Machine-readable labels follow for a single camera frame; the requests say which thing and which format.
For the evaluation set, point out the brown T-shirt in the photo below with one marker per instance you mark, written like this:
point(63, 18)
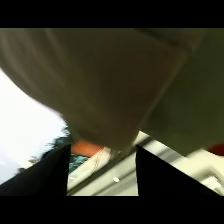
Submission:
point(106, 83)

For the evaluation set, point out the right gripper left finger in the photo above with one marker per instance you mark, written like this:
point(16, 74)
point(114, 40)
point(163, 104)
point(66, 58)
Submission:
point(46, 176)

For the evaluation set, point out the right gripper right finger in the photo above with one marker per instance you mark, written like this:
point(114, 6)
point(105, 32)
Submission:
point(160, 176)

